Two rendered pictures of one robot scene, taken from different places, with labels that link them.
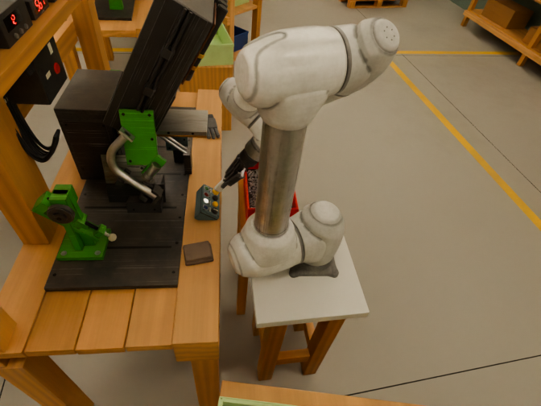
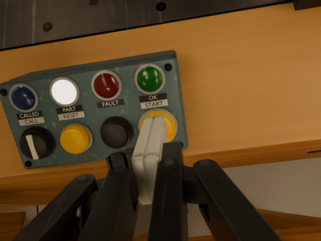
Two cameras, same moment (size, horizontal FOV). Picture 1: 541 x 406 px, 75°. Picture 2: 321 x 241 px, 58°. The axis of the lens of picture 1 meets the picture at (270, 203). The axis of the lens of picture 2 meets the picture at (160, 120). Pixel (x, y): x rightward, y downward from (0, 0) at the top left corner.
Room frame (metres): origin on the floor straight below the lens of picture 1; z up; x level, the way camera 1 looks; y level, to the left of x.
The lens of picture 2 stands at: (1.06, 0.18, 1.16)
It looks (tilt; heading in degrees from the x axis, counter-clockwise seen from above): 73 degrees down; 121
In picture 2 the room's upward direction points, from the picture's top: 27 degrees counter-clockwise
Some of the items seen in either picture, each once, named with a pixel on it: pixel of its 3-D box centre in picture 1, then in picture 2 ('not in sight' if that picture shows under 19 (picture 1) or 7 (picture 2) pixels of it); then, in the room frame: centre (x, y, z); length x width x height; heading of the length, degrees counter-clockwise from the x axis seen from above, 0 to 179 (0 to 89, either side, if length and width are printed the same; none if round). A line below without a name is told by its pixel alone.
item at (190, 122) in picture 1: (158, 122); not in sight; (1.19, 0.50, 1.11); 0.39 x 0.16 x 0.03; 101
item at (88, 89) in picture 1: (102, 126); not in sight; (1.17, 0.74, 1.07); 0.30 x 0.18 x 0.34; 11
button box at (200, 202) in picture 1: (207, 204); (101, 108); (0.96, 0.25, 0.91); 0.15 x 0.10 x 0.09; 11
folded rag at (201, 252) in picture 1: (198, 252); not in sight; (0.72, 0.23, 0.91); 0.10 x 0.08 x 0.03; 111
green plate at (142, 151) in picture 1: (141, 133); not in sight; (1.03, 0.51, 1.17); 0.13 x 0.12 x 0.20; 11
